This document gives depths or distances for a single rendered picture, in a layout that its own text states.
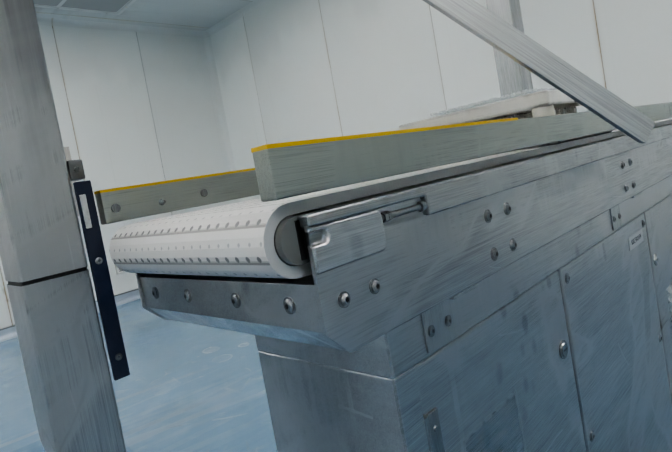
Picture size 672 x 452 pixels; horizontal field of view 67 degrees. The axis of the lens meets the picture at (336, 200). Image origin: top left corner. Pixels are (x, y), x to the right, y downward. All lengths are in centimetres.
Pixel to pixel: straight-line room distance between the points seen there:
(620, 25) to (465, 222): 336
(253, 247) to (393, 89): 426
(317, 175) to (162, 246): 16
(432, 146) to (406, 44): 407
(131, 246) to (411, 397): 28
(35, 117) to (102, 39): 553
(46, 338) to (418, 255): 35
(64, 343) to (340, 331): 30
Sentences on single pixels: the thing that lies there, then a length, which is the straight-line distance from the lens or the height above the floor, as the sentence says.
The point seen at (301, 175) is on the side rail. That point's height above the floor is 93.
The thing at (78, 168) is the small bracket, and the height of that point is 98.
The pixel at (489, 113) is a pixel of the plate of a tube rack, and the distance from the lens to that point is 75.
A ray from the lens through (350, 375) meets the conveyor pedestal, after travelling 50.
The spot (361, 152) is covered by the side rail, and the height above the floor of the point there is 94.
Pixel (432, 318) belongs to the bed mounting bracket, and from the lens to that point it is 49.
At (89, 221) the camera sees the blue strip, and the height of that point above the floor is 92.
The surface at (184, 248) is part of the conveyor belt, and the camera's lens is 41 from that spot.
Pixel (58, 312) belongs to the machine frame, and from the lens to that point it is 55.
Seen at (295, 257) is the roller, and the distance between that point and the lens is 33.
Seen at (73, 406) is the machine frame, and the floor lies 76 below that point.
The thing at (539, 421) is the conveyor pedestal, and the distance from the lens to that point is 73.
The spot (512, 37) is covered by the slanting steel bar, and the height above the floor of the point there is 102.
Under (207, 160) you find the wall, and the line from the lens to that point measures 627.
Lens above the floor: 93
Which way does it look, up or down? 3 degrees down
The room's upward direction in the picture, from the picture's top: 10 degrees counter-clockwise
